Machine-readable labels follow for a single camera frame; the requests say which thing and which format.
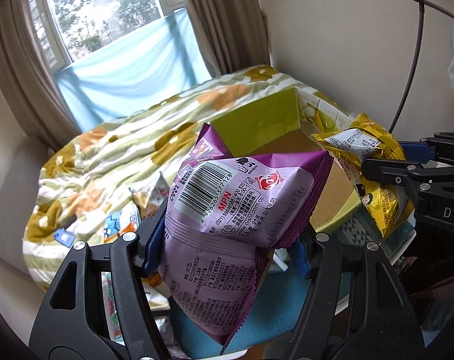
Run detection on gold foil snack packet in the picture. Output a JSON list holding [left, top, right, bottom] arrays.
[[313, 113, 413, 240]]

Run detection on purple snack packet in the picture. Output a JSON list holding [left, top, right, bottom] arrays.
[[159, 124, 333, 346]]

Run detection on blue tag on quilt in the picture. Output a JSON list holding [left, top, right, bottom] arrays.
[[53, 228, 76, 248]]

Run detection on blue patterned table cloth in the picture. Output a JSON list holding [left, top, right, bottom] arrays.
[[167, 209, 417, 360]]

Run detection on yellow-green cardboard box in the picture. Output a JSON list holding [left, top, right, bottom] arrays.
[[210, 87, 360, 234]]

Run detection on floral striped quilt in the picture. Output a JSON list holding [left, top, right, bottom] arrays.
[[22, 65, 326, 291]]

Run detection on small snack packet on cloth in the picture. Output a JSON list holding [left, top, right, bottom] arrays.
[[129, 172, 169, 219]]

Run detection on black thin stand pole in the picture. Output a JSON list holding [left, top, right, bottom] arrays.
[[387, 0, 454, 134]]

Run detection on beige curtain left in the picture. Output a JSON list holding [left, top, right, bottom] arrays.
[[0, 0, 81, 150]]

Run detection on beige curtain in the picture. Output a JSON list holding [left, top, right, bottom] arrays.
[[184, 0, 271, 77], [0, 0, 81, 150]]

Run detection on beige curtain right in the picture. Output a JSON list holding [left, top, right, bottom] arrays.
[[184, 0, 271, 77]]

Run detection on light blue window cloth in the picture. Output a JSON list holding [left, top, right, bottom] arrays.
[[55, 9, 211, 131]]

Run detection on window frame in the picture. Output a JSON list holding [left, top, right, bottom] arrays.
[[28, 0, 184, 72]]

